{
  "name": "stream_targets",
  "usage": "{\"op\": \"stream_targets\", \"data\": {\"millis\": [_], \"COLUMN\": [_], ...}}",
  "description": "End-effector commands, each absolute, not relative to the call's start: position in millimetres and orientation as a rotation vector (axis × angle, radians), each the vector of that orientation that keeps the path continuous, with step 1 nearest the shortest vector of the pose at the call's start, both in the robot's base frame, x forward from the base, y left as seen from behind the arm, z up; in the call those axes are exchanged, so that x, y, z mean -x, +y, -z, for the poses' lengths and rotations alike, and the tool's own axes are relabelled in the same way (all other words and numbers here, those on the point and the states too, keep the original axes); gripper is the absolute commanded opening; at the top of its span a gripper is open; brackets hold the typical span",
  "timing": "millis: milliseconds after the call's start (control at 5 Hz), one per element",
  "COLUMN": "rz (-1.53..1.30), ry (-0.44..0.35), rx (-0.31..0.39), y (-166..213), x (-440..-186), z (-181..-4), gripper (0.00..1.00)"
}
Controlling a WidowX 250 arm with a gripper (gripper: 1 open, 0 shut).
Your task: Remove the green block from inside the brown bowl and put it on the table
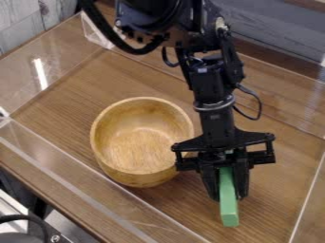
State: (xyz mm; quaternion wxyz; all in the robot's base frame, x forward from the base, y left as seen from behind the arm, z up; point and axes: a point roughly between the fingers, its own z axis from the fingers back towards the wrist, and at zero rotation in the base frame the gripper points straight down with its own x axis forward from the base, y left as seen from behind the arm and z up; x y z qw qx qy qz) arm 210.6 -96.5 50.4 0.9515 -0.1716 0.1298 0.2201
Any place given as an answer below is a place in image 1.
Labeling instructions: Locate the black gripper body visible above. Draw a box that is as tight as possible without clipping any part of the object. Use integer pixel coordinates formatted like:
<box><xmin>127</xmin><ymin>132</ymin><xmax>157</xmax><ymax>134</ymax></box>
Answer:
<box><xmin>171</xmin><ymin>103</ymin><xmax>275</xmax><ymax>171</ymax></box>

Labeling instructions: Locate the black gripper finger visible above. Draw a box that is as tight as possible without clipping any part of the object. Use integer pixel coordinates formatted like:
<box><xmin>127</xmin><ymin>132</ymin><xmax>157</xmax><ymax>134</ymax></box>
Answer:
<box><xmin>234</xmin><ymin>159</ymin><xmax>250</xmax><ymax>199</ymax></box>
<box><xmin>200</xmin><ymin>165</ymin><xmax>219</xmax><ymax>201</ymax></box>

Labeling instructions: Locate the green rectangular block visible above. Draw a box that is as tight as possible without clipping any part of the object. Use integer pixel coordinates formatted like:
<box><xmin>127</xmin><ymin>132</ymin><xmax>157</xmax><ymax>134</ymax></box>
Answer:
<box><xmin>219</xmin><ymin>166</ymin><xmax>238</xmax><ymax>228</ymax></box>

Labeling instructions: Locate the brown wooden bowl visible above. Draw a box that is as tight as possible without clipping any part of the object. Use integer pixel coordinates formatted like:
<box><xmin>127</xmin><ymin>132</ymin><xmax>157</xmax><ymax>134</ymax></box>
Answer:
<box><xmin>89</xmin><ymin>97</ymin><xmax>193</xmax><ymax>188</ymax></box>

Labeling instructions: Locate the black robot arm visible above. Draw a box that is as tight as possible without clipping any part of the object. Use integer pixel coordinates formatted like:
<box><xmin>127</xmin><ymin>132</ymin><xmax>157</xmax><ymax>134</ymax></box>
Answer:
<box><xmin>80</xmin><ymin>0</ymin><xmax>275</xmax><ymax>200</ymax></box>

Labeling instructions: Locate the clear acrylic tray enclosure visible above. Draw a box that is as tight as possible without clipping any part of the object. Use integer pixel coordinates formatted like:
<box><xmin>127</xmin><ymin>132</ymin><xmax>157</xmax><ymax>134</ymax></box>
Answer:
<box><xmin>0</xmin><ymin>10</ymin><xmax>325</xmax><ymax>243</ymax></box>

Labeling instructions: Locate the black cable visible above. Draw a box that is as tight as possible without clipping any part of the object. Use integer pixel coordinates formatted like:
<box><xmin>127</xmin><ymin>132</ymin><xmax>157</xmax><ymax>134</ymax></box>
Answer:
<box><xmin>0</xmin><ymin>214</ymin><xmax>54</xmax><ymax>243</ymax></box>

